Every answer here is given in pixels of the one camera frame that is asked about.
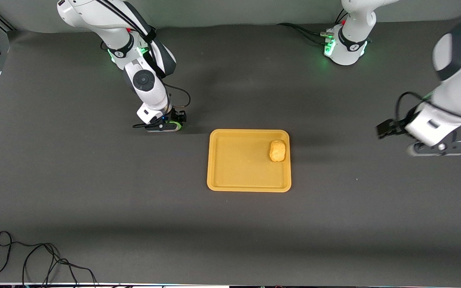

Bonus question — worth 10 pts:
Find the loose black cable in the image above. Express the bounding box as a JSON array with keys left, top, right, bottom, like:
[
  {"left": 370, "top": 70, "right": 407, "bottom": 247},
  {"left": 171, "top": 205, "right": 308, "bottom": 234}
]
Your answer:
[{"left": 0, "top": 231, "right": 99, "bottom": 286}]

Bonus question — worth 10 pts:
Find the yellow plastic tray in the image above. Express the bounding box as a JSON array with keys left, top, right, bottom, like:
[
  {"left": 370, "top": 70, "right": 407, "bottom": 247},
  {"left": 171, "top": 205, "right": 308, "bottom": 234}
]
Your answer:
[{"left": 206, "top": 129, "right": 292, "bottom": 193}]

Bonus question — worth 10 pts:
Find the yellow potato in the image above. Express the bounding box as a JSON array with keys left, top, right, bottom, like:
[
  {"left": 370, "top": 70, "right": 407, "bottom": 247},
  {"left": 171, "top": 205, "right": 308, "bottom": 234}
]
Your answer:
[{"left": 269, "top": 140, "right": 287, "bottom": 162}]

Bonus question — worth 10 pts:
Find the black left arm base cable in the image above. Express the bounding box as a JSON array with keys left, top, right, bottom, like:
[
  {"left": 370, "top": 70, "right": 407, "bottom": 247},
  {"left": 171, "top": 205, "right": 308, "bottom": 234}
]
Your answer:
[{"left": 277, "top": 23, "right": 333, "bottom": 45}]

